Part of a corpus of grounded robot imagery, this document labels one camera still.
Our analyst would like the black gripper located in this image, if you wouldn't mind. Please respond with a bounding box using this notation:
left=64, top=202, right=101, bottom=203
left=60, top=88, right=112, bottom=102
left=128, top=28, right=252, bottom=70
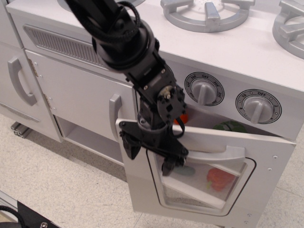
left=118, top=120, right=189, bottom=176

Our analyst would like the white oven door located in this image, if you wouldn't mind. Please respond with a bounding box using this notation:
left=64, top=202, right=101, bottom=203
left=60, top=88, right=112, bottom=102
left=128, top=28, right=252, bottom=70
left=116, top=119, right=295, bottom=226

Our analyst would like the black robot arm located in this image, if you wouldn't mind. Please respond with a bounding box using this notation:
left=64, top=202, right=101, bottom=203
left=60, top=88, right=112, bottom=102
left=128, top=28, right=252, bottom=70
left=67, top=0, right=188, bottom=176

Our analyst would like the dark green toy cucumber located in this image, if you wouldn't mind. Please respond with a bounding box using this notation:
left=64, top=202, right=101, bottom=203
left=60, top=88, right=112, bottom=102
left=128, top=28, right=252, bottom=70
left=173, top=166, right=196, bottom=176

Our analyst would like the orange toy carrot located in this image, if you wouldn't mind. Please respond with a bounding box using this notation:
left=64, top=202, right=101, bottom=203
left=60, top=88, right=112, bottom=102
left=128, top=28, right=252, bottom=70
left=174, top=114, right=189, bottom=124

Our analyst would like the red toy pepper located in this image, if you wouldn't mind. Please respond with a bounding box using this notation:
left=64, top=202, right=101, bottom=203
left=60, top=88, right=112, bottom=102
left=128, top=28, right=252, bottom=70
left=207, top=168, right=236, bottom=191

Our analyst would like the white cabinet door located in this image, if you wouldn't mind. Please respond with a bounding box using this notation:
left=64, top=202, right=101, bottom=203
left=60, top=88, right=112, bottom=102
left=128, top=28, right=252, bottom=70
left=26, top=50, right=137, bottom=140

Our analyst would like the green toy cabbage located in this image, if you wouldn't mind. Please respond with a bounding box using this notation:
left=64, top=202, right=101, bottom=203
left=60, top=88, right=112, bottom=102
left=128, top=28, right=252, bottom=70
left=213, top=121, right=247, bottom=133

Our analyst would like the grey middle control knob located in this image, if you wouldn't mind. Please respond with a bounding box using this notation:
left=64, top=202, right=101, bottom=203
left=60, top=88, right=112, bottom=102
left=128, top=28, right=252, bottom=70
left=184, top=72, right=225, bottom=106

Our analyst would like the grey control knob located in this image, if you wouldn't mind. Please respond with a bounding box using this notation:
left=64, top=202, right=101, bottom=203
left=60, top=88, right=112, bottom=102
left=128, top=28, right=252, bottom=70
left=236, top=89, right=282, bottom=124
left=184, top=72, right=225, bottom=106

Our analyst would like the grey right control knob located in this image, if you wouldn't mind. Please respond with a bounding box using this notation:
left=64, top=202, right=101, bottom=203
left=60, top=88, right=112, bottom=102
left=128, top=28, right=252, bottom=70
left=236, top=89, right=282, bottom=124

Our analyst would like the silver vent grille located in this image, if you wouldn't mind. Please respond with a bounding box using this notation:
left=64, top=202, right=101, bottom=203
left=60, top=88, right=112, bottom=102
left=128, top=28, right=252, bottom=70
left=22, top=24, right=108, bottom=70

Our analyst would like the white toy kitchen body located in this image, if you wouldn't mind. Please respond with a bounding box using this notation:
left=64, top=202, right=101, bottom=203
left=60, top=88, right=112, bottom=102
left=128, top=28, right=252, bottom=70
left=6, top=0, right=304, bottom=228

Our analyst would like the white left fridge door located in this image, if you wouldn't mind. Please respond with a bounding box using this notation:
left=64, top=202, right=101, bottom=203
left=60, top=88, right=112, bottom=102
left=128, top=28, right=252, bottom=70
left=0, top=42, right=62, bottom=142

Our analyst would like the silver left stove burner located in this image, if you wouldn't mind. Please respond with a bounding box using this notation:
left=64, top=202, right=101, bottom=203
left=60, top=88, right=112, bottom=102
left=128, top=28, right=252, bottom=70
left=161, top=0, right=255, bottom=33

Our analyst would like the silver stove burner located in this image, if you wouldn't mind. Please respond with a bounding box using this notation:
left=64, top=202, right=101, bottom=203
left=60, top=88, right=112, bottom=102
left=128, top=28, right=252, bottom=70
left=161, top=0, right=255, bottom=33
left=272, top=0, right=304, bottom=59

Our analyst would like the silver right stove burner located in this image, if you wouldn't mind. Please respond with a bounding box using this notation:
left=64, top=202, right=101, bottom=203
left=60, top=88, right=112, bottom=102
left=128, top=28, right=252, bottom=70
left=272, top=0, right=304, bottom=59

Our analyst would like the grey cabinet door handle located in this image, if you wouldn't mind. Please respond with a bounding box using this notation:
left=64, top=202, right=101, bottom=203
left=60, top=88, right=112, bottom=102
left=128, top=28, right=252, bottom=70
left=109, top=94, right=122, bottom=141

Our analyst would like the aluminium frame rail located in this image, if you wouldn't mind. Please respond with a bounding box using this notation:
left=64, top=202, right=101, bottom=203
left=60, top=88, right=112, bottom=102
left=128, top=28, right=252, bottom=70
left=11, top=122, right=32, bottom=139

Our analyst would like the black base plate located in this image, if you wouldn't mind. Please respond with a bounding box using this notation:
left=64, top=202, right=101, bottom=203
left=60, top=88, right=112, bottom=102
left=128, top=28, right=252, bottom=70
left=17, top=201, right=59, bottom=228

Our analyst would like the black braided cable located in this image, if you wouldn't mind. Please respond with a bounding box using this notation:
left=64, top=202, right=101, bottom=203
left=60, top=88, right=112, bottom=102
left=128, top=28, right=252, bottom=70
left=0, top=205, right=23, bottom=228

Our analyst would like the grey fridge door handle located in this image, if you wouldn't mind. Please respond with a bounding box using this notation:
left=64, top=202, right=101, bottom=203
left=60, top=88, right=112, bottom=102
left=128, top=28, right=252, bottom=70
left=7, top=57, right=37, bottom=106

